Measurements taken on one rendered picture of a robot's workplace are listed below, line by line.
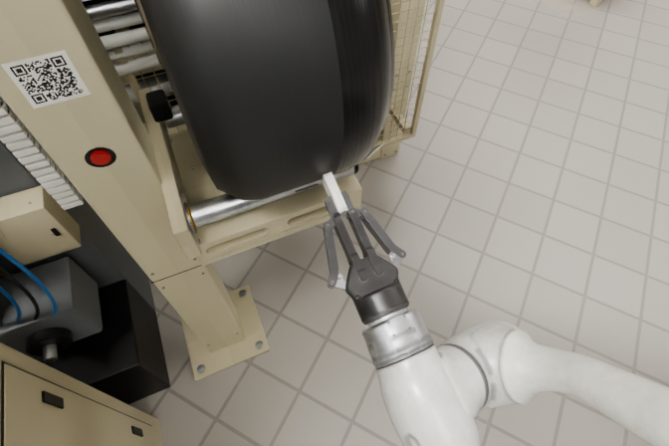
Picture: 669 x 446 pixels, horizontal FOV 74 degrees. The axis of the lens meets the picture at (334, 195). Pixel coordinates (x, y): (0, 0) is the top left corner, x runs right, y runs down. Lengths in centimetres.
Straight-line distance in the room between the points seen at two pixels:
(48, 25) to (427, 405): 66
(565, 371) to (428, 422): 19
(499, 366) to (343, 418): 99
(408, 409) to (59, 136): 63
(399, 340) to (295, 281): 118
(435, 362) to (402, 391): 6
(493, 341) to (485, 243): 125
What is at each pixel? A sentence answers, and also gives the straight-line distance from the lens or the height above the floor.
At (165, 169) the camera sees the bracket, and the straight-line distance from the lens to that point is 91.
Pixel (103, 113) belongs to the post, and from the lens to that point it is 75.
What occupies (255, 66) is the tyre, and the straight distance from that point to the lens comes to 53.
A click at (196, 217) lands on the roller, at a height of 92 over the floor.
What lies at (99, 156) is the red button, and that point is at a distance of 81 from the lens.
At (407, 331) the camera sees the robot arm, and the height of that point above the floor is 102.
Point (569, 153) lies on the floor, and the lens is 239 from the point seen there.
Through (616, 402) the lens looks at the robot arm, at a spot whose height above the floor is 111.
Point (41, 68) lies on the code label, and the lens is 71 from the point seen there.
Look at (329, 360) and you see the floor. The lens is 167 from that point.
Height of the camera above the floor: 162
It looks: 55 degrees down
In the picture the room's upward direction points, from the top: straight up
